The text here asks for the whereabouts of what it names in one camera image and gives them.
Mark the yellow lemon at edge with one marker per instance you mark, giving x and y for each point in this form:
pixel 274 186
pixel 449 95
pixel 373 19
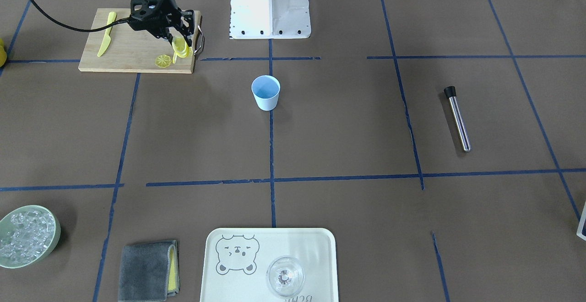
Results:
pixel 3 54

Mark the light blue cup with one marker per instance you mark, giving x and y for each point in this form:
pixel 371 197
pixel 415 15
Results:
pixel 266 91

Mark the wooden cutting board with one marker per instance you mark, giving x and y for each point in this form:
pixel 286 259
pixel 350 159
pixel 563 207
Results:
pixel 130 52

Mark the grey folded cloth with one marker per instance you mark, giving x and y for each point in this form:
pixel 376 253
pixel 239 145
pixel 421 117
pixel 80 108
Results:
pixel 149 272

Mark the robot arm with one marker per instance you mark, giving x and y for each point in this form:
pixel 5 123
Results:
pixel 158 16

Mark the green bowl of ice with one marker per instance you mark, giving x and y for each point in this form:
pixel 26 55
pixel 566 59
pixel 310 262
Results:
pixel 28 234

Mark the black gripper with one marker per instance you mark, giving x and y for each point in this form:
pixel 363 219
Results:
pixel 170 5

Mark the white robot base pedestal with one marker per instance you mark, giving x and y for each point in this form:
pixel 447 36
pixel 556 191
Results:
pixel 269 19

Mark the yellow plastic knife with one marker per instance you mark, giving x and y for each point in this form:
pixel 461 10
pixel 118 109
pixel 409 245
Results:
pixel 107 38

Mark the cream bear tray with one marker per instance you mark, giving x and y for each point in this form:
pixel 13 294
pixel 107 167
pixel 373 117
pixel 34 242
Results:
pixel 236 261

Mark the clear glass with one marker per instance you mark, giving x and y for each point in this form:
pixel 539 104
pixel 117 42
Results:
pixel 285 277

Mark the yellow lemon slice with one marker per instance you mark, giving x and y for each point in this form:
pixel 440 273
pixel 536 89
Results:
pixel 180 47

